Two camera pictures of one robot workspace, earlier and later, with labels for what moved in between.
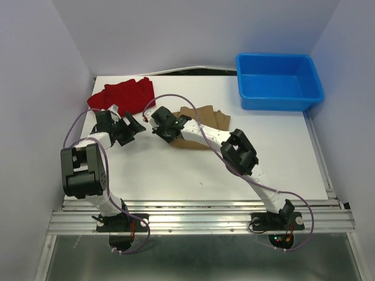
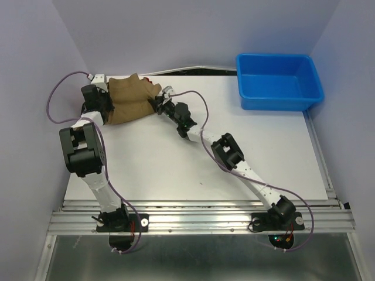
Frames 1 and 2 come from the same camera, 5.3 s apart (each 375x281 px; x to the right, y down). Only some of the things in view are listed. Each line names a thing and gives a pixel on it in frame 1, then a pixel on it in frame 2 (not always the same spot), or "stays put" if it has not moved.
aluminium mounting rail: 204,217 stays put
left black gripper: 131,129 -> 104,93
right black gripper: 156,130 -> 157,105
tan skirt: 208,116 -> 130,95
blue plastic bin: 278,82 stays put
